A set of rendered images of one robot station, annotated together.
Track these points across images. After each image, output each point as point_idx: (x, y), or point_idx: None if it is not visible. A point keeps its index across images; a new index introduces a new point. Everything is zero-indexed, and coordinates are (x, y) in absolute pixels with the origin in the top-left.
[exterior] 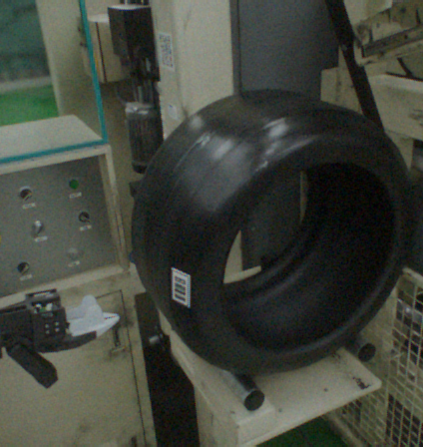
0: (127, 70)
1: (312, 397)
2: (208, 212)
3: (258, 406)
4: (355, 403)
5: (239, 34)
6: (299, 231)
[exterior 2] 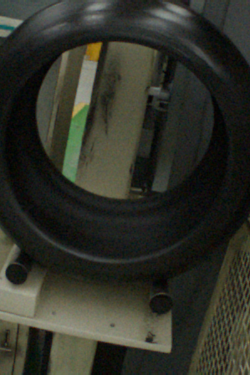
0: None
1: (93, 322)
2: (13, 47)
3: (17, 282)
4: None
5: None
6: (189, 175)
